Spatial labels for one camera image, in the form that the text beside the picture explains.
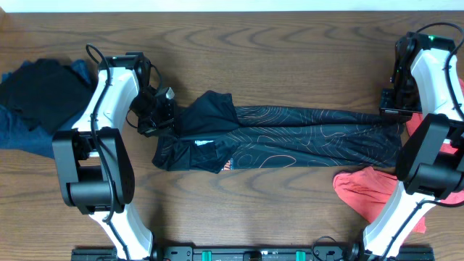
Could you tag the folded black garment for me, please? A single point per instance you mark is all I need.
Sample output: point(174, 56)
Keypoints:
point(46, 93)

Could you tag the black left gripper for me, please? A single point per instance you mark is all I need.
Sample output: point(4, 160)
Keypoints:
point(167, 114)

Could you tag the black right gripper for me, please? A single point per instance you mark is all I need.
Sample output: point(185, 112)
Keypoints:
point(395, 105)

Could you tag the black printed cycling jersey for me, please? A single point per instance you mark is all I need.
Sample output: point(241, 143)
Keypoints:
point(213, 134)

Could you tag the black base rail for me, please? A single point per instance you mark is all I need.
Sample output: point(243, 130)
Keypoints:
point(187, 253)

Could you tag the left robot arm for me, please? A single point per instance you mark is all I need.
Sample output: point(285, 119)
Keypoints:
point(94, 170)

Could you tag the red t-shirt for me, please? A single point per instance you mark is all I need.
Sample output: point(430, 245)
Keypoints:
point(368, 190)

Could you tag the folded blue garment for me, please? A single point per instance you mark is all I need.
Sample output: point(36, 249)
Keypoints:
point(16, 135)

